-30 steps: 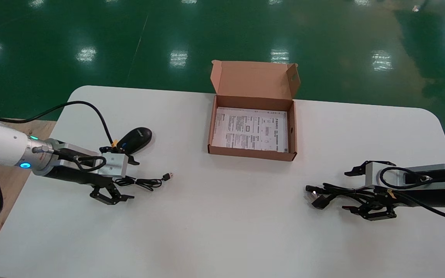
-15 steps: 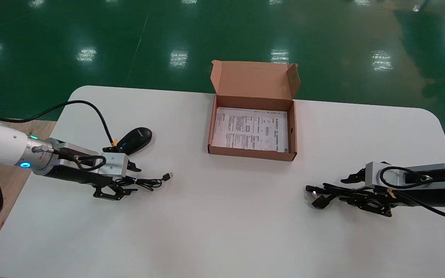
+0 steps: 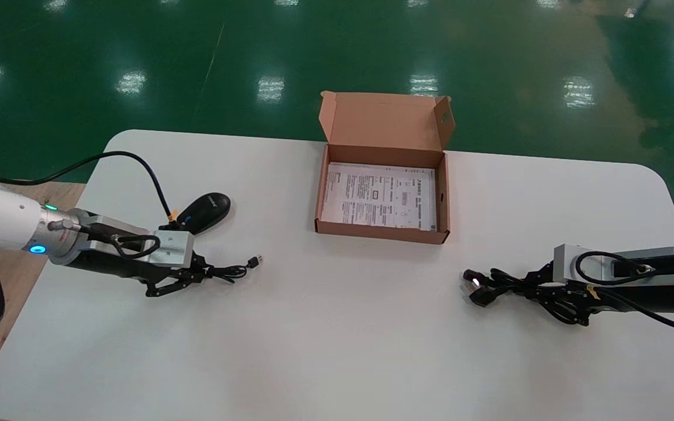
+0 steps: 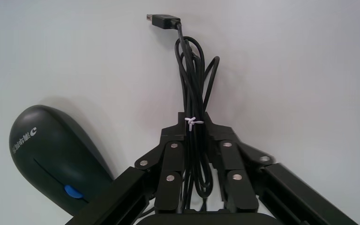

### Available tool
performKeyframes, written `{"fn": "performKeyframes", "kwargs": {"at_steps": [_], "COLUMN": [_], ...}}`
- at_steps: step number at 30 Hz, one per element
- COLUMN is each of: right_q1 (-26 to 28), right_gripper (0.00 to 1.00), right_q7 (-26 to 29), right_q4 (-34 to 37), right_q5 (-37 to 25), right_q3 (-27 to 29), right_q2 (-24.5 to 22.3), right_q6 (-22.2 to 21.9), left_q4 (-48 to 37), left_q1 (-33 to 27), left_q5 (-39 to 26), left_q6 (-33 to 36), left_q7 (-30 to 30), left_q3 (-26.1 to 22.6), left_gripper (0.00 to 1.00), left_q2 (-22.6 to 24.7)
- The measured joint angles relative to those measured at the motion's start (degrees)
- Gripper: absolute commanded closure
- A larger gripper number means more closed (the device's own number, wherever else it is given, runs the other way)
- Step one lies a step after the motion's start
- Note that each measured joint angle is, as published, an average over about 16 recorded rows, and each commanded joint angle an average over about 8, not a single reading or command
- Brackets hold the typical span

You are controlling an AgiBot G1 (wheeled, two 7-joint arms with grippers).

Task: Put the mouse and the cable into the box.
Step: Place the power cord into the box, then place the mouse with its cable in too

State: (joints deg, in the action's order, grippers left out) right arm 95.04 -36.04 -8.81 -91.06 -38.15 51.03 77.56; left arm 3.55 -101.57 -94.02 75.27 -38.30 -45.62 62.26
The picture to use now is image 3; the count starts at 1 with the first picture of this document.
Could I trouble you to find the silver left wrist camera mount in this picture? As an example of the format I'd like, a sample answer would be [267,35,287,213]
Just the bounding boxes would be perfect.
[77,215,196,269]

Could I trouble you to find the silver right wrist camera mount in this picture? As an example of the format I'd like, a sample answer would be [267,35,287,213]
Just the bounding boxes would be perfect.
[553,244,674,288]

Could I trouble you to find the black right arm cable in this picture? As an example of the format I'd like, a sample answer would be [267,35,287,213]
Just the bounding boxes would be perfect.
[574,250,674,340]

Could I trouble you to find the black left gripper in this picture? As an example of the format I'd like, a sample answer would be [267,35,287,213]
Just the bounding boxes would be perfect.
[59,247,212,298]

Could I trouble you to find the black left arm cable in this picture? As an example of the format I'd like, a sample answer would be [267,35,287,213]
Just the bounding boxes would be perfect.
[0,150,176,330]

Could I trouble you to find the black wired computer mouse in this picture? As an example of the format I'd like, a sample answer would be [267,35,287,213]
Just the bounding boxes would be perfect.
[176,192,264,286]

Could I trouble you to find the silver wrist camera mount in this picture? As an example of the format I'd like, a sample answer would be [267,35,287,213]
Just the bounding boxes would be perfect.
[553,244,674,288]
[77,215,196,269]

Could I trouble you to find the black power cable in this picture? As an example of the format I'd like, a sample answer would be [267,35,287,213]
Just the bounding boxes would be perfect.
[462,268,593,326]

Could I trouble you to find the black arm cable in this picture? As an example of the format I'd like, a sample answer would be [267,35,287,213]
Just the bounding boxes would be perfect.
[574,250,674,340]
[0,150,176,330]

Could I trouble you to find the printed paper sheet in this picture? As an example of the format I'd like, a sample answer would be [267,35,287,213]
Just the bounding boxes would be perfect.
[320,162,436,231]

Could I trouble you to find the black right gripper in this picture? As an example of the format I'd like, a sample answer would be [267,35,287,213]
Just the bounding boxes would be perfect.
[526,263,674,326]

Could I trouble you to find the open brown cardboard box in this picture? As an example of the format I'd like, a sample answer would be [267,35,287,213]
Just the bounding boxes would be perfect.
[314,91,456,245]

